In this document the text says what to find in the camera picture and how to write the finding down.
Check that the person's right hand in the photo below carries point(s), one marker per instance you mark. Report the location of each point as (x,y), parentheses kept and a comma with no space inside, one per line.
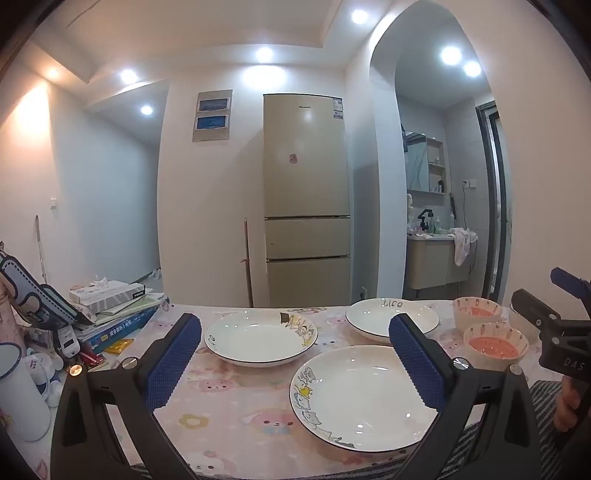
(565,408)

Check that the pale pink towel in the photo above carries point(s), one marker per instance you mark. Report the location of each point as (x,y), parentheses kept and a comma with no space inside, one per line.
(463,244)

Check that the round ceiling light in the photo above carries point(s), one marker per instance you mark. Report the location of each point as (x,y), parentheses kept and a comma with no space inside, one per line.
(264,54)
(359,16)
(451,55)
(472,69)
(146,110)
(128,76)

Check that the pink cartoon printed tablecloth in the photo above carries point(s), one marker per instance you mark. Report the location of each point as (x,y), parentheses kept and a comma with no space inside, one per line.
(221,415)

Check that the mirror cabinet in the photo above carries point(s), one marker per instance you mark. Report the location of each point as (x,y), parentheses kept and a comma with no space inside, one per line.
(422,161)

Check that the yellow packet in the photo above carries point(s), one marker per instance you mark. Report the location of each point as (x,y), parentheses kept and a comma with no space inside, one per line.
(117,345)

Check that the white enamel mug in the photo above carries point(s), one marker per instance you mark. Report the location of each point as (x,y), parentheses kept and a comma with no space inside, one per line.
(23,401)

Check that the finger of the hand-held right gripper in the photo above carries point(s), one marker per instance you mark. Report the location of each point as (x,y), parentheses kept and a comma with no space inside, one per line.
(565,278)
(531,307)

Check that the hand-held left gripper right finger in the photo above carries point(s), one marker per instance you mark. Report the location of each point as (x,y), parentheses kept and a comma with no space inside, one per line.
(415,364)

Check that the white mop pole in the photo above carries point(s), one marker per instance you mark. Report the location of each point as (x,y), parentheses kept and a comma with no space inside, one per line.
(40,249)

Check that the beige refrigerator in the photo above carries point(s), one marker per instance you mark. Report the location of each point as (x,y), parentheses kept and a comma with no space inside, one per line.
(304,184)

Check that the pink patterned bowl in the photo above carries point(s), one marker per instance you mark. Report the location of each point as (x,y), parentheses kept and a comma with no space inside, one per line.
(494,346)
(475,311)

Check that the black framed glass door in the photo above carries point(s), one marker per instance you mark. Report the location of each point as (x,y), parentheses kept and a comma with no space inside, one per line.
(491,207)

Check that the white plate with cartoon print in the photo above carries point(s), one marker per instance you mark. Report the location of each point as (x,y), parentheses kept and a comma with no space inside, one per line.
(254,337)
(360,392)
(369,318)

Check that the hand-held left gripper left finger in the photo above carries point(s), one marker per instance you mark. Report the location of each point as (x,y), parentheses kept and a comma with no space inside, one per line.
(175,360)

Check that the pale green folder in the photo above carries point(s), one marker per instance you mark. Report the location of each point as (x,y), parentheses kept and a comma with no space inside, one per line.
(138,305)

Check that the white tissue box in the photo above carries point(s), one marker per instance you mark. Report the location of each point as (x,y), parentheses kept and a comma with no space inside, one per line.
(106,295)

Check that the broom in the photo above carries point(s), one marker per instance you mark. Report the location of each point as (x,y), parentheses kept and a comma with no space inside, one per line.
(248,263)

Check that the beige vanity cabinet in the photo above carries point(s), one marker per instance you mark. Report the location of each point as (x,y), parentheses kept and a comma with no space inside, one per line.
(429,263)

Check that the grey wall panel box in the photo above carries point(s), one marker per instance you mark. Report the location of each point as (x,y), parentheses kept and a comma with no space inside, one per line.
(211,115)

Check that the black faucet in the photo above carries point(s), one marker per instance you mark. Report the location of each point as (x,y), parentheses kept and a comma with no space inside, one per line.
(425,219)

